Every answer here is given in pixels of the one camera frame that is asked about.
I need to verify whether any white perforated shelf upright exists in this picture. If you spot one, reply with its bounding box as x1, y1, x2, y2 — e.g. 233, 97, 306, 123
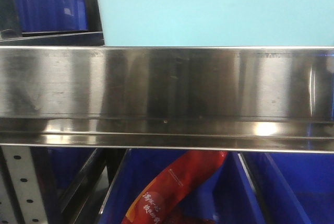
2, 146, 48, 223

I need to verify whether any red snack bag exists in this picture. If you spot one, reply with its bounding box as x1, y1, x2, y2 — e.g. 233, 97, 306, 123
122, 150, 228, 223

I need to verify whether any dark blue bin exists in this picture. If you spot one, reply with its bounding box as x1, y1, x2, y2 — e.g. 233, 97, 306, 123
98, 149, 265, 223
242, 152, 333, 223

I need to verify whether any dark blue bin lower right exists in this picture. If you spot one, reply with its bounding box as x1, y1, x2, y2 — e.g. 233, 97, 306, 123
242, 152, 333, 223

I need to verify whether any dark blue bin lower centre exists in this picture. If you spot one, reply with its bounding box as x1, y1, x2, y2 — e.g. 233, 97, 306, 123
98, 149, 265, 223

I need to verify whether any light blue plastic bin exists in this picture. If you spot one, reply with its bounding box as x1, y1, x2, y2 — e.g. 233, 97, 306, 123
98, 0, 333, 46

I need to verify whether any dark blue crate upper left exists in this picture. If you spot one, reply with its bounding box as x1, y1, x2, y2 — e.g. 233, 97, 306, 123
15, 0, 87, 32

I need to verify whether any stainless steel shelf rail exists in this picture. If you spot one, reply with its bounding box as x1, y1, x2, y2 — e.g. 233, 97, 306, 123
1, 46, 333, 153

